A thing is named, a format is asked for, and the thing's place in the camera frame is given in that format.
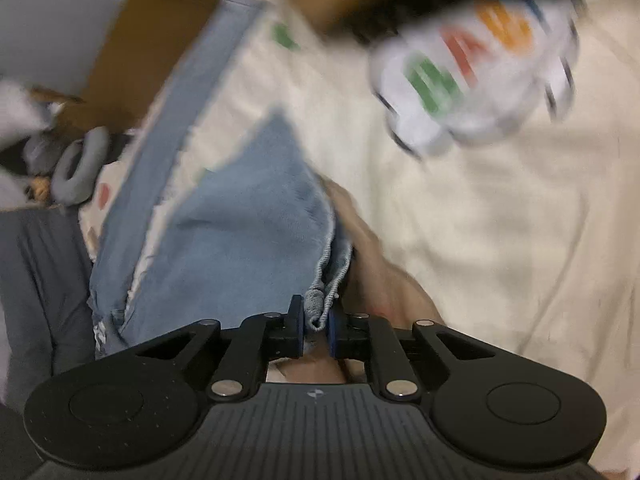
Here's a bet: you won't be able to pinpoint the light blue denim jeans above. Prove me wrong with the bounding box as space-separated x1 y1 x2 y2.
87 0 356 361

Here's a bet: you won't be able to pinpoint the dark grey quilt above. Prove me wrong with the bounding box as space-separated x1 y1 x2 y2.
0 207 101 411

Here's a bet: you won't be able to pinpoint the white stuffed pillow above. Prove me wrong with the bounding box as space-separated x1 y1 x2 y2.
0 80 51 141

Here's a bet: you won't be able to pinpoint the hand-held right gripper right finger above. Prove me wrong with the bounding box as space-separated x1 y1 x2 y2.
327 307 496 402

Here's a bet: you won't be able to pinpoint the grey plush toy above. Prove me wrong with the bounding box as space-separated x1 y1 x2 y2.
22 132 61 176

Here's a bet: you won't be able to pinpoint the grey wrapped parcel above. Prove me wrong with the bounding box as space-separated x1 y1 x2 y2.
0 0 146 96

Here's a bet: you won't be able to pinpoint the large brown cardboard sheet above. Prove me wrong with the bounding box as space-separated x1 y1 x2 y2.
57 0 276 136

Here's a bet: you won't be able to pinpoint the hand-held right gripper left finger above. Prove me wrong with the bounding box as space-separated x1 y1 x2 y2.
131 294 306 402

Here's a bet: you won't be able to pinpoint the cream printed bedsheet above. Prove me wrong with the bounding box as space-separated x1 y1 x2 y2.
77 0 640 476

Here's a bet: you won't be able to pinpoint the grey neck pillow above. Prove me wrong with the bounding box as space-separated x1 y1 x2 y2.
50 126 112 206

